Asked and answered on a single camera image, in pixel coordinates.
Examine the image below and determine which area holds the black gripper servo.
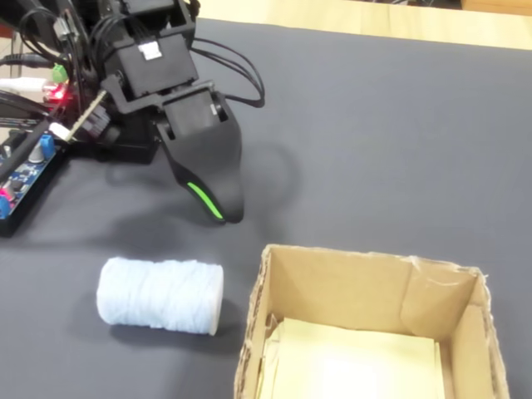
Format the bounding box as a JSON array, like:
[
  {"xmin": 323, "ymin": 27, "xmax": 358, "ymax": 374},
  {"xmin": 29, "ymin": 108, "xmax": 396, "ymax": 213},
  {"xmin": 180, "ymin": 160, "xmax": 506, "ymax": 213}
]
[{"xmin": 155, "ymin": 82, "xmax": 246, "ymax": 226}]

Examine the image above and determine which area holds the white yarn-wrapped cylinder block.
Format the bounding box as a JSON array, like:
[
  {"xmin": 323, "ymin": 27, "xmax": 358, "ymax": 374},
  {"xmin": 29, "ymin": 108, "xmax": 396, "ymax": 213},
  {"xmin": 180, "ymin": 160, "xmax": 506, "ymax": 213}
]
[{"xmin": 96, "ymin": 256, "xmax": 225, "ymax": 337}]

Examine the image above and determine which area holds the brown cardboard box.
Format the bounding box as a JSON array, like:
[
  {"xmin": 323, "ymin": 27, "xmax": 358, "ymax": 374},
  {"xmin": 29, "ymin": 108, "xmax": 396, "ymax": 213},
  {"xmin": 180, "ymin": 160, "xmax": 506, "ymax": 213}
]
[{"xmin": 232, "ymin": 243, "xmax": 511, "ymax": 399}]

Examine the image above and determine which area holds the large grey table mat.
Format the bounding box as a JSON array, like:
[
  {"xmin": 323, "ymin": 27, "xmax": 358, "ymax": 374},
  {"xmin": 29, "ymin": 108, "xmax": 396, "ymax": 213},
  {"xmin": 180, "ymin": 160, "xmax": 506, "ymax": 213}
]
[{"xmin": 0, "ymin": 16, "xmax": 532, "ymax": 399}]

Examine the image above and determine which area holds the small board with red LED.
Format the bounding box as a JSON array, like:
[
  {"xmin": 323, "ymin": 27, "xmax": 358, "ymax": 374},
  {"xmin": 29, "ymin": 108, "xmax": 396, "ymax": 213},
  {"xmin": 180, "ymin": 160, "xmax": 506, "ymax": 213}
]
[{"xmin": 41, "ymin": 81, "xmax": 78, "ymax": 107}]

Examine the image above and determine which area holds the blue circuit board black case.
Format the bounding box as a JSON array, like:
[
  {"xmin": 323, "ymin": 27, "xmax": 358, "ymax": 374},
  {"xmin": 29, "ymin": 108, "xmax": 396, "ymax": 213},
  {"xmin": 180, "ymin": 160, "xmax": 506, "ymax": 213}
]
[{"xmin": 0, "ymin": 121, "xmax": 70, "ymax": 239}]

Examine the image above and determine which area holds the pale yellow paper sheet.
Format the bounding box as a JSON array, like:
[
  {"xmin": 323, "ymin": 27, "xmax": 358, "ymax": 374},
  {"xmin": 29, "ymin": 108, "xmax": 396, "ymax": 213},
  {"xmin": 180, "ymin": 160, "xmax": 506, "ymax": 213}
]
[{"xmin": 258, "ymin": 316, "xmax": 445, "ymax": 399}]

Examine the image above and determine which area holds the black looped servo cable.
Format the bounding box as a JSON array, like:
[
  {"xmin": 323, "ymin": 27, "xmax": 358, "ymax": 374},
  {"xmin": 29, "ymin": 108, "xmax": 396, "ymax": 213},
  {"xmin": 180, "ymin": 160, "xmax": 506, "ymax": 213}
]
[{"xmin": 189, "ymin": 36, "xmax": 267, "ymax": 109}]

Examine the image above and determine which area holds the white USB cable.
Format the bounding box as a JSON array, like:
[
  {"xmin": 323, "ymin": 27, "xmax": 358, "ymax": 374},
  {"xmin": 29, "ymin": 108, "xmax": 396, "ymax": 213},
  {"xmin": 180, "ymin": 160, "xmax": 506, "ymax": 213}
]
[{"xmin": 0, "ymin": 76, "xmax": 47, "ymax": 91}]

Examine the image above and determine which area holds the black power plug cable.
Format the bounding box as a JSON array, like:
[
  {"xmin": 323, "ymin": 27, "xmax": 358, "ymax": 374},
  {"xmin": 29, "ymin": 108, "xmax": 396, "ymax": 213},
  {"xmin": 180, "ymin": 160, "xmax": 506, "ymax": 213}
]
[{"xmin": 0, "ymin": 51, "xmax": 56, "ymax": 70}]

